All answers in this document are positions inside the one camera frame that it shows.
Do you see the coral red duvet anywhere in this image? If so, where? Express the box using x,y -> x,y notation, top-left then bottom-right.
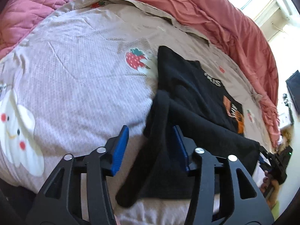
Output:
110,0 -> 282,148

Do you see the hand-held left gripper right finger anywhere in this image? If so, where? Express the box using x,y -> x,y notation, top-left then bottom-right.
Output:
173,125 -> 275,225

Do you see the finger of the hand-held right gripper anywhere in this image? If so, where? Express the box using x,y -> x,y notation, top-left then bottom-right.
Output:
258,146 -> 273,168

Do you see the pink quilted blanket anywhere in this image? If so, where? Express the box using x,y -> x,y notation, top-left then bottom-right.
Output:
0,0 -> 127,57

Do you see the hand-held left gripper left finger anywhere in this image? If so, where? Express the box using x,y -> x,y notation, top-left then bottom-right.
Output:
26,125 -> 129,225

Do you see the window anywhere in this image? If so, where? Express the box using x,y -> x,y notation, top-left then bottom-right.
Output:
211,0 -> 291,40

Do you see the brown fluffy toy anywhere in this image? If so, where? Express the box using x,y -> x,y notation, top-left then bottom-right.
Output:
278,127 -> 293,152

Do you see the person's right hand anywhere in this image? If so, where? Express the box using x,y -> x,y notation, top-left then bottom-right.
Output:
261,169 -> 280,209

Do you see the black flat screen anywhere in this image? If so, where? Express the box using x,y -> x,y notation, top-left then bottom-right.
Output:
285,70 -> 300,115

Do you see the printed strawberry bed sheet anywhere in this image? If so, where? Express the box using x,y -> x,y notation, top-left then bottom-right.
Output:
0,0 -> 279,225

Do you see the black sweater with orange cuffs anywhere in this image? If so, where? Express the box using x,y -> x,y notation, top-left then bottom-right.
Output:
115,46 -> 260,208

